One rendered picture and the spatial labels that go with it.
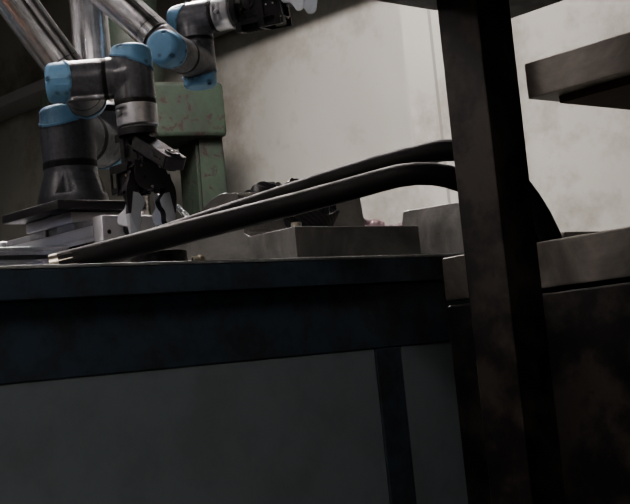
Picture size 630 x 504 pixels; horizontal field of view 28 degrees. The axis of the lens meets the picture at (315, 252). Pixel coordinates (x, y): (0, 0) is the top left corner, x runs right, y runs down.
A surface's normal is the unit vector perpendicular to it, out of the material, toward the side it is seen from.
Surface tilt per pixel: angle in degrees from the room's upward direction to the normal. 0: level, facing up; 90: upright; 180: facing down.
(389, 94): 90
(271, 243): 90
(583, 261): 90
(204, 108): 90
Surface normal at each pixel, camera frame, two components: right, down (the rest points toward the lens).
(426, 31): -0.71, 0.01
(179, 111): 0.44, -0.12
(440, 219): -0.52, -0.02
